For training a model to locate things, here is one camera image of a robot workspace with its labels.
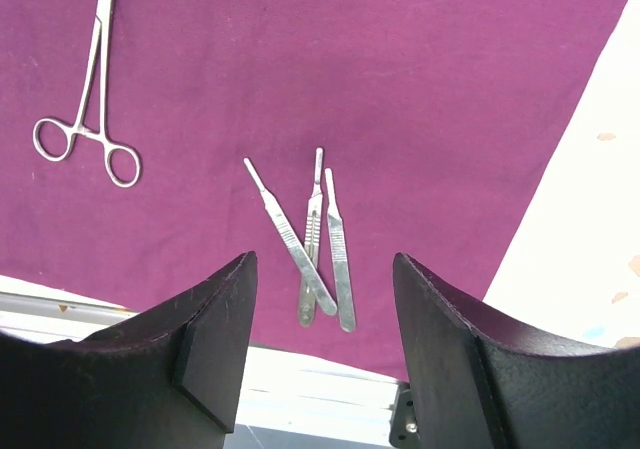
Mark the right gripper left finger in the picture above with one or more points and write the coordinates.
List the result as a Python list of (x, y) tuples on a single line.
[(169, 377)]

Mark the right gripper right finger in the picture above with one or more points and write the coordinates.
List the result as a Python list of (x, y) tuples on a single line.
[(482, 379)]

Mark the steel scalpel handle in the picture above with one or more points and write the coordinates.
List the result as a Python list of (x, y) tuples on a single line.
[(339, 258), (296, 249), (307, 300)]

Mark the purple surgical cloth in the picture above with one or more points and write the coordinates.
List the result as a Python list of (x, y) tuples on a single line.
[(437, 118)]

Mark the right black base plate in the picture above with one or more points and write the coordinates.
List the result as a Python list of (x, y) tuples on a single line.
[(403, 432)]

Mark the aluminium front rail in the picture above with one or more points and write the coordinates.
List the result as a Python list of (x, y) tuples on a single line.
[(287, 400)]

